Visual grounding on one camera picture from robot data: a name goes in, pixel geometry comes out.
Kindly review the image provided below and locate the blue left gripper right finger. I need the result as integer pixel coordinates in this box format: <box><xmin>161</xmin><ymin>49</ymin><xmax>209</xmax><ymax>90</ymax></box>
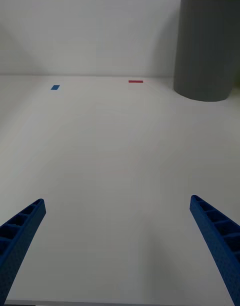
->
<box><xmin>189</xmin><ymin>194</ymin><xmax>240</xmax><ymax>306</ymax></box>

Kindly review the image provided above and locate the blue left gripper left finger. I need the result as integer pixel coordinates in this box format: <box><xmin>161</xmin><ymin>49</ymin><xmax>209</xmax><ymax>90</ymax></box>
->
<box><xmin>0</xmin><ymin>198</ymin><xmax>47</xmax><ymax>306</ymax></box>

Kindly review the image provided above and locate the grey plastic bin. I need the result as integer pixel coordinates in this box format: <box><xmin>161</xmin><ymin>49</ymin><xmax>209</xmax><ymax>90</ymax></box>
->
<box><xmin>173</xmin><ymin>0</ymin><xmax>240</xmax><ymax>103</ymax></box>

